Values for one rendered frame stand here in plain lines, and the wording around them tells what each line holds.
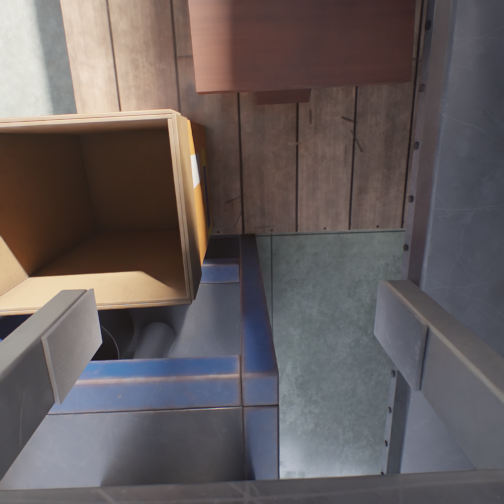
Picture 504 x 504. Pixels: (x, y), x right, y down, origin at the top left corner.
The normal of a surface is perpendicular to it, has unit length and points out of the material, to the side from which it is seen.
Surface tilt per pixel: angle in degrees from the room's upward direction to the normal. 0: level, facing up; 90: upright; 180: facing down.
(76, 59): 0
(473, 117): 31
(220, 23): 0
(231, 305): 0
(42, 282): 90
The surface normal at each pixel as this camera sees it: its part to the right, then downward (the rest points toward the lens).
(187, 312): 0.04, 0.29
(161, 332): 0.54, -0.77
